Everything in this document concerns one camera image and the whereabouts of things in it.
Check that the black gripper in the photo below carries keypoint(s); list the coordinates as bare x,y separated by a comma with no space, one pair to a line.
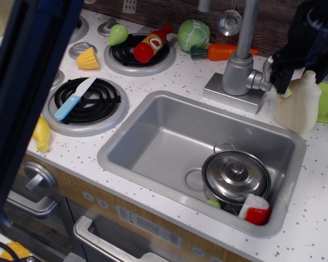
307,45

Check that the cream detergent bottle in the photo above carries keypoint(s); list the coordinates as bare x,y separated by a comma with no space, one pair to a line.
298,111

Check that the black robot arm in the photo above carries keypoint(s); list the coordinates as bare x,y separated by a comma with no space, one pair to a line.
30,61

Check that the silver sink basin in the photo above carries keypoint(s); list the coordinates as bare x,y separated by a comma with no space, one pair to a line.
163,144

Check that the silver faucet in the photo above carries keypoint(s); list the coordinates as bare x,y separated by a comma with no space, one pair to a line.
241,86

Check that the orange toy carrot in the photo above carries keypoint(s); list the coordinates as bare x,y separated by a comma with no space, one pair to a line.
214,52

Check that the hanging silver ladle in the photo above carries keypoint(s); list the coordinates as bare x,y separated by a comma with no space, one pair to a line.
230,21

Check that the green toy cabbage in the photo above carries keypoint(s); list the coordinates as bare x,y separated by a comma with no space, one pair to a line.
193,33

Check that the steel pot with lid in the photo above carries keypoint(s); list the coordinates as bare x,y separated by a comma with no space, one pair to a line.
230,175

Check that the red white cheese wedge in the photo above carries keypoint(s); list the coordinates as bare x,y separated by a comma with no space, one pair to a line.
255,210

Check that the small green toy piece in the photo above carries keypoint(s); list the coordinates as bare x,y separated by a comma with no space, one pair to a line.
214,203

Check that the red ketchup bottle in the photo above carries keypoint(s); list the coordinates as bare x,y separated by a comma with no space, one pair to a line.
151,44

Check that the back right stove burner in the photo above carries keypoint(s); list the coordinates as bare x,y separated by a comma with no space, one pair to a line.
120,58

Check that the stove burner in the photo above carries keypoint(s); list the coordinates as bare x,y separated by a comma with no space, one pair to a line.
120,58
102,107
80,30

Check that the hanging silver spatula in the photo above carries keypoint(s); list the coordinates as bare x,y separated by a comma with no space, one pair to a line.
129,6

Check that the green toy pear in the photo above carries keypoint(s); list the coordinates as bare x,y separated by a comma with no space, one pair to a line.
117,35

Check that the front right stove burner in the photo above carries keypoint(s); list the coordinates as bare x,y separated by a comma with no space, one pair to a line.
102,107

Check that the silver stove knob back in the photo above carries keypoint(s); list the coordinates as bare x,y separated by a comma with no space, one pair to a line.
104,28

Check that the silver stove knob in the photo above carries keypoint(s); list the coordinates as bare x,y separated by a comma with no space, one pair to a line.
77,49
59,78
104,28

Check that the yellow toy corn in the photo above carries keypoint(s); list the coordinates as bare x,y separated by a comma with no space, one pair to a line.
88,59

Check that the back left stove burner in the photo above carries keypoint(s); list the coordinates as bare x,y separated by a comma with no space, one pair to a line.
80,30

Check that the silver stove knob upper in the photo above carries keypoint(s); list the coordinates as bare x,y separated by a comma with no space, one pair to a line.
77,49

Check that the silver stove knob middle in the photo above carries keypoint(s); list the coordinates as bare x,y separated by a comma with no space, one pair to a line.
59,78

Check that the yellow toy banana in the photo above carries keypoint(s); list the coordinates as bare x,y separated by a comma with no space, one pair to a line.
41,134

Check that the silver oven dial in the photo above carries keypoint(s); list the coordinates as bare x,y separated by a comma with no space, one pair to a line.
38,176

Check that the yellow object bottom left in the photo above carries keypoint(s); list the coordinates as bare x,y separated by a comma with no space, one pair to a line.
17,248

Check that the grey hanging utensil handle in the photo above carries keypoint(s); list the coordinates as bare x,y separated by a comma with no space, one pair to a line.
204,6

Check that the blue handled toy knife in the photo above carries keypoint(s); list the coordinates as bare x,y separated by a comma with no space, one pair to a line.
74,99

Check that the silver dishwasher handle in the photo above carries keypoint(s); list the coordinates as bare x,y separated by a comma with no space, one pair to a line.
111,242

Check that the silver oven door handle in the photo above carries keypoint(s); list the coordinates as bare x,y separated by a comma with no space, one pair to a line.
42,209

